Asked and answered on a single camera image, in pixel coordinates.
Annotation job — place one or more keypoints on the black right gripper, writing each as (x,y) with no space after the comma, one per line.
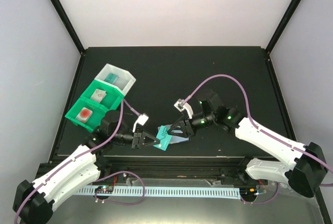
(182,117)

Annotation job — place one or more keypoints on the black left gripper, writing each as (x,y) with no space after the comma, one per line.
(149,143)

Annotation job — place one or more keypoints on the teal card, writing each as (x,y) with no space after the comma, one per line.
(164,138)
(111,78)

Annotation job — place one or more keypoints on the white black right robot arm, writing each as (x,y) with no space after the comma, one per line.
(296,164)

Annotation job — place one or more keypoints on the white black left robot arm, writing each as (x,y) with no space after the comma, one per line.
(35,202)

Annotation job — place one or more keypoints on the white card in green bin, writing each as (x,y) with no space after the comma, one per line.
(98,95)

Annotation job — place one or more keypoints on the red circle card in bin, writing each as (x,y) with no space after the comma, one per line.
(84,115)

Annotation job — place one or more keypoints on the teal card in white bin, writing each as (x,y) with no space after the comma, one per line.
(111,78)

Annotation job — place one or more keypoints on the white bin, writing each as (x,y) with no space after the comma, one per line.
(118,78)

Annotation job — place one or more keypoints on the green bin middle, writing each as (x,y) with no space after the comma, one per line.
(106,95)

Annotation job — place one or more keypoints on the green bin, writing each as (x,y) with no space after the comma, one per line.
(95,119)
(106,95)

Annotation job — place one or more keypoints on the green bin near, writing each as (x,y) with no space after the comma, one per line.
(95,119)

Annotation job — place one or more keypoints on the left controller board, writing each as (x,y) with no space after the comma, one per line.
(104,189)

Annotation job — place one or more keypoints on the controller board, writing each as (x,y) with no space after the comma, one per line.
(251,191)
(104,189)

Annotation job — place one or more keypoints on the right controller board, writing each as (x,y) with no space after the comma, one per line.
(251,191)

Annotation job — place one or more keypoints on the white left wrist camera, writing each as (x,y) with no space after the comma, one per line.
(141,120)

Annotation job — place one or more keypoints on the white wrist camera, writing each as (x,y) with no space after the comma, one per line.
(184,107)
(141,120)

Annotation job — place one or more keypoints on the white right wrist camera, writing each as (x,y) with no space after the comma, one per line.
(184,107)

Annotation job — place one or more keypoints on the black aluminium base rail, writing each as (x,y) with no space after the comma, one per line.
(230,171)

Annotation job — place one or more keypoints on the white slotted cable duct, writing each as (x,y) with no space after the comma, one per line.
(165,191)

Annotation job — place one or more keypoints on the black left frame post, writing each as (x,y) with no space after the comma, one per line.
(68,25)

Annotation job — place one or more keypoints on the black frame post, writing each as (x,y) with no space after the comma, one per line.
(292,7)
(68,25)

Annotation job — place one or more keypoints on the black right frame post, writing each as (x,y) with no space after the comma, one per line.
(292,7)

